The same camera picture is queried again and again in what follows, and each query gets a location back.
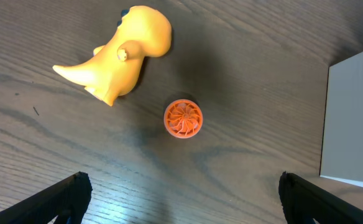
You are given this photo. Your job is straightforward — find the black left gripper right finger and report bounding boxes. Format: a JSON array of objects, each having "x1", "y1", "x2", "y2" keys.
[{"x1": 278, "y1": 172, "x2": 363, "y2": 224}]

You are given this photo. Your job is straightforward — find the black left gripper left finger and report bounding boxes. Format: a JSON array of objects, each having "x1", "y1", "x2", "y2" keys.
[{"x1": 0, "y1": 172, "x2": 93, "y2": 224}]

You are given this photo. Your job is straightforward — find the white cardboard box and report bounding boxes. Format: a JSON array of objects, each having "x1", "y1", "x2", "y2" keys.
[{"x1": 320, "y1": 52, "x2": 363, "y2": 187}]

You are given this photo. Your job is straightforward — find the orange toy dinosaur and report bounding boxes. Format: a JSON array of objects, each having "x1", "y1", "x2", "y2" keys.
[{"x1": 53, "y1": 6, "x2": 172, "y2": 106}]

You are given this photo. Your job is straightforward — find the orange turbine wheel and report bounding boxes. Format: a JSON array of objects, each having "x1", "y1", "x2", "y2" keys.
[{"x1": 163, "y1": 99, "x2": 203, "y2": 139}]

